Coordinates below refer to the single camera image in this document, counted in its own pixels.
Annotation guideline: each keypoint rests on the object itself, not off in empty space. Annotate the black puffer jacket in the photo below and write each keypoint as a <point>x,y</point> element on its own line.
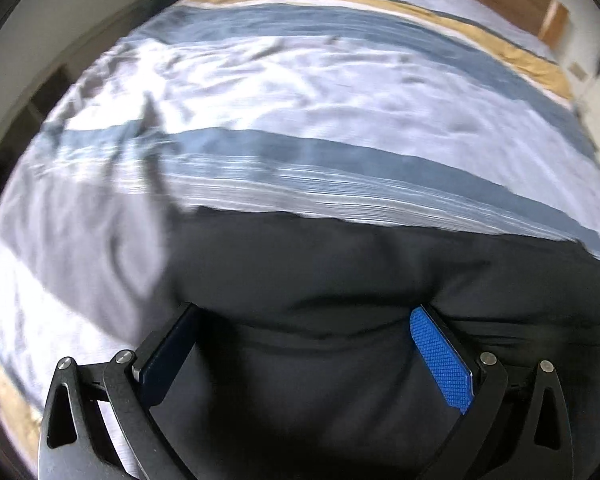
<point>360,280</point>

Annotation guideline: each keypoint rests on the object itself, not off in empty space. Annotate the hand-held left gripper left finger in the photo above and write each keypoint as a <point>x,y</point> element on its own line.
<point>167,355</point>

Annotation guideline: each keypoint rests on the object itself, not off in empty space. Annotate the wall switch plate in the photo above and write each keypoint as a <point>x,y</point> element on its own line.
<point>578,71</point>

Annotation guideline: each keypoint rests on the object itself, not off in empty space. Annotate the striped duvet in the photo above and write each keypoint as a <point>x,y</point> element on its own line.
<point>300,120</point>

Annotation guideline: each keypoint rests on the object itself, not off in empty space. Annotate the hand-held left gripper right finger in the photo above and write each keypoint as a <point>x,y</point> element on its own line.
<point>437,355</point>

